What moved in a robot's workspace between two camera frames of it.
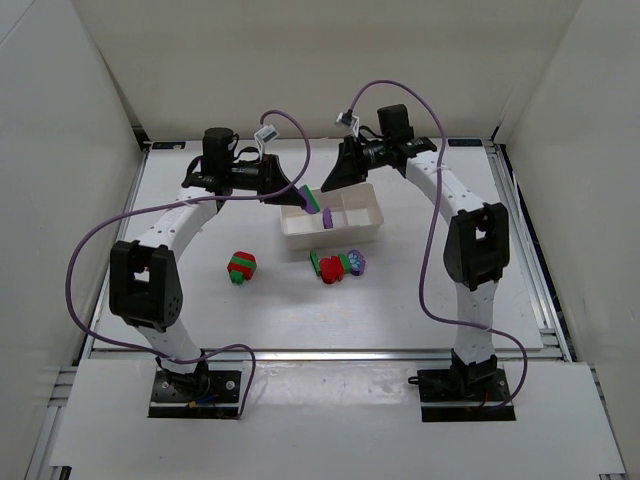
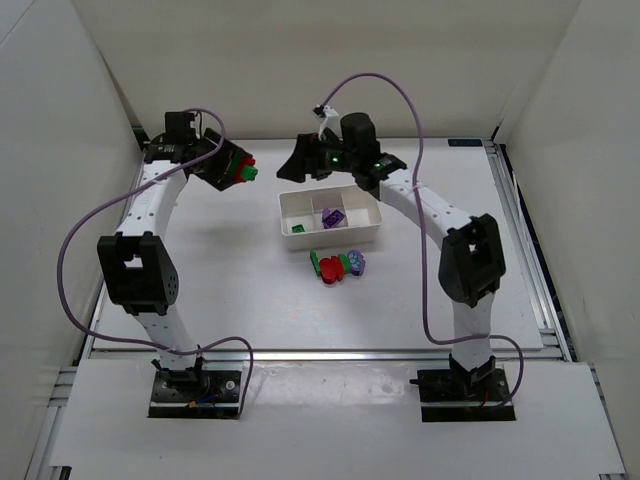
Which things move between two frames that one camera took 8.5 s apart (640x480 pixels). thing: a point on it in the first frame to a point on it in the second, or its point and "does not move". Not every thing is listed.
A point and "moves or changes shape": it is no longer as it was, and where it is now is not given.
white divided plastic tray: x=348 y=214 does not move
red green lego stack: x=241 y=267 moves or changes shape
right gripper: x=350 y=160 to x=308 y=159
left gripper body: x=270 y=174 to x=220 y=163
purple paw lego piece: x=357 y=262 does not move
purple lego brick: x=308 y=203 to x=331 y=218
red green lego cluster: x=331 y=269 does not move
